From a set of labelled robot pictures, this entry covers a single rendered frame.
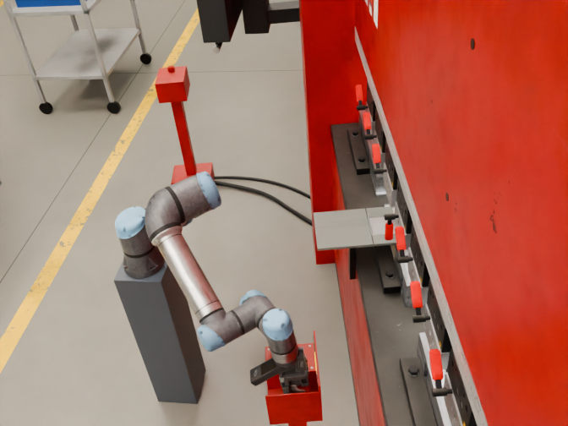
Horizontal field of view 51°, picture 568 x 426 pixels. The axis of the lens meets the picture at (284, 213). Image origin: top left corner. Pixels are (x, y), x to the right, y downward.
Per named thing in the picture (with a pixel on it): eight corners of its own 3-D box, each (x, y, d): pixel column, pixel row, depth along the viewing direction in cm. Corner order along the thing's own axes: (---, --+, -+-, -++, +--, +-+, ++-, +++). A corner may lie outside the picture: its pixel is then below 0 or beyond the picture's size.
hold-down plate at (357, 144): (347, 134, 260) (347, 128, 258) (359, 133, 260) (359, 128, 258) (356, 175, 237) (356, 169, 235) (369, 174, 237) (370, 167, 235)
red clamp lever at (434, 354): (428, 349, 126) (434, 397, 124) (447, 348, 126) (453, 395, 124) (426, 349, 127) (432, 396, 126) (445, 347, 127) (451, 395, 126)
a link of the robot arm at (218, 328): (127, 195, 166) (211, 349, 153) (162, 181, 170) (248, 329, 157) (128, 213, 176) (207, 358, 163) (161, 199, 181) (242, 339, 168)
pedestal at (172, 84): (177, 180, 395) (150, 63, 342) (215, 177, 394) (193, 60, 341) (174, 199, 379) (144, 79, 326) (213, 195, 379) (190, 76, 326)
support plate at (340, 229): (313, 215, 202) (313, 212, 201) (390, 208, 201) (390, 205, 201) (317, 251, 188) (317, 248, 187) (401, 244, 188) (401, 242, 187)
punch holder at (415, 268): (406, 267, 165) (410, 222, 154) (437, 265, 164) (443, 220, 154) (418, 308, 153) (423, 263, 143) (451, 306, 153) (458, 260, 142)
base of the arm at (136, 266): (118, 277, 216) (111, 258, 210) (131, 248, 228) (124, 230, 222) (158, 279, 214) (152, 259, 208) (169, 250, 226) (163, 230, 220)
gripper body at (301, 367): (309, 388, 170) (303, 363, 162) (280, 391, 170) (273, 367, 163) (308, 365, 176) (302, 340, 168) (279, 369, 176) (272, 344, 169)
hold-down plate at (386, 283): (368, 232, 210) (369, 225, 209) (384, 230, 210) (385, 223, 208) (383, 294, 187) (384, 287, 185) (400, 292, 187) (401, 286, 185)
